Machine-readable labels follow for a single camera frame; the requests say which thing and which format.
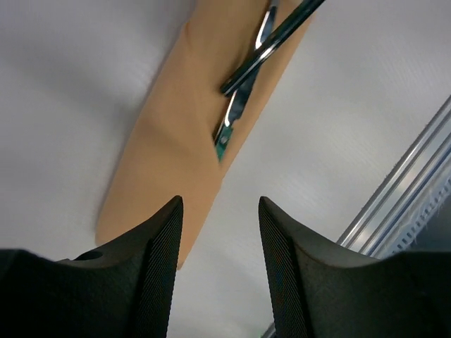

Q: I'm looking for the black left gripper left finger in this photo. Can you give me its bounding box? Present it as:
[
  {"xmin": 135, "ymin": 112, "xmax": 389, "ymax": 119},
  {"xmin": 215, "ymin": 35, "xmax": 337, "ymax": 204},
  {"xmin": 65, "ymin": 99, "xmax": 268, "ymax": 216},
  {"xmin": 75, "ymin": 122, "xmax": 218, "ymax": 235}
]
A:
[{"xmin": 1, "ymin": 196, "xmax": 183, "ymax": 337}]

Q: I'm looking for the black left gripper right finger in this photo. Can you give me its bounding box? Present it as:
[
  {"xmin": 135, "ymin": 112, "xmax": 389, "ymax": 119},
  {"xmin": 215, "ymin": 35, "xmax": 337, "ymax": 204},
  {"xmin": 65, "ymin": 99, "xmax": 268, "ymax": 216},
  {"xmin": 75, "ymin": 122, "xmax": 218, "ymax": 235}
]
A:
[{"xmin": 259, "ymin": 197, "xmax": 450, "ymax": 337}]

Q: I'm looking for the green handled knife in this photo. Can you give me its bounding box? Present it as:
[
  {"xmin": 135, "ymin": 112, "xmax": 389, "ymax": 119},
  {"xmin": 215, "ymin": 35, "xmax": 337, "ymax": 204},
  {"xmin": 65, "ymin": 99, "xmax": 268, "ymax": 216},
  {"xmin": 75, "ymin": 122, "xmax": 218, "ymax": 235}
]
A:
[{"xmin": 214, "ymin": 0, "xmax": 280, "ymax": 162}]

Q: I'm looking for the green handled fork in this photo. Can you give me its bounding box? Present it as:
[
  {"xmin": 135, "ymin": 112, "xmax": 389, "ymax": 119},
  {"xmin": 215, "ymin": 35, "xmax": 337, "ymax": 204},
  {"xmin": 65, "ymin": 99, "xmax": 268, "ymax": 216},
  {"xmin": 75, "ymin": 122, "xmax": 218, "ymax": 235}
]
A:
[{"xmin": 220, "ymin": 0, "xmax": 325, "ymax": 96}]

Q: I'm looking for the front aluminium rail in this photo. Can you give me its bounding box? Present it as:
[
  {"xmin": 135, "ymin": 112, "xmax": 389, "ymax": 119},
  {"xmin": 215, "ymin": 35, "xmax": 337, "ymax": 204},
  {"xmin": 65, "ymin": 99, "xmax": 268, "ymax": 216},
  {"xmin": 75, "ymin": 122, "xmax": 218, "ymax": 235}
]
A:
[{"xmin": 338, "ymin": 100, "xmax": 450, "ymax": 258}]

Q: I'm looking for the slotted cable duct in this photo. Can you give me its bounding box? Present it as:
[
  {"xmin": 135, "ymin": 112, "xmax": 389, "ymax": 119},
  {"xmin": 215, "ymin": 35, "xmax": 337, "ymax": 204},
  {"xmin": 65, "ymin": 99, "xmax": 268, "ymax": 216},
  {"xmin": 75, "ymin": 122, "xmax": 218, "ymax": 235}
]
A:
[{"xmin": 381, "ymin": 178, "xmax": 450, "ymax": 258}]

